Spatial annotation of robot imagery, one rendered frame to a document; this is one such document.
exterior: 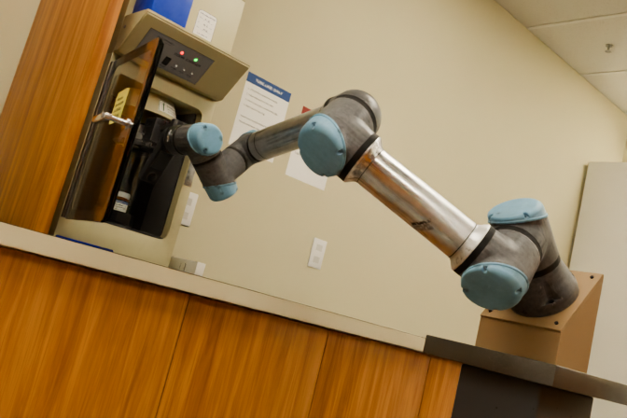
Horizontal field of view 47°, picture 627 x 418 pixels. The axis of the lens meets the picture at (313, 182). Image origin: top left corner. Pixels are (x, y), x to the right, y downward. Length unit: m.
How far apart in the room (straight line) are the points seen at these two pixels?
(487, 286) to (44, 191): 0.96
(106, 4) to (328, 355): 1.03
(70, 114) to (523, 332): 1.09
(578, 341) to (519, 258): 0.27
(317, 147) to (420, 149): 1.85
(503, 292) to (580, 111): 3.11
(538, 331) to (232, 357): 0.69
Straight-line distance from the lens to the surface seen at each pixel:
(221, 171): 1.70
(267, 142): 1.70
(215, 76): 1.90
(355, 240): 2.94
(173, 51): 1.83
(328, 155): 1.39
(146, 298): 1.58
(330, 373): 1.95
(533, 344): 1.57
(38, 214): 1.66
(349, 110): 1.43
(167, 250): 1.90
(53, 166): 1.67
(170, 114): 1.92
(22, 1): 2.23
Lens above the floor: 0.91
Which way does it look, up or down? 11 degrees up
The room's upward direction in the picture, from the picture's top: 14 degrees clockwise
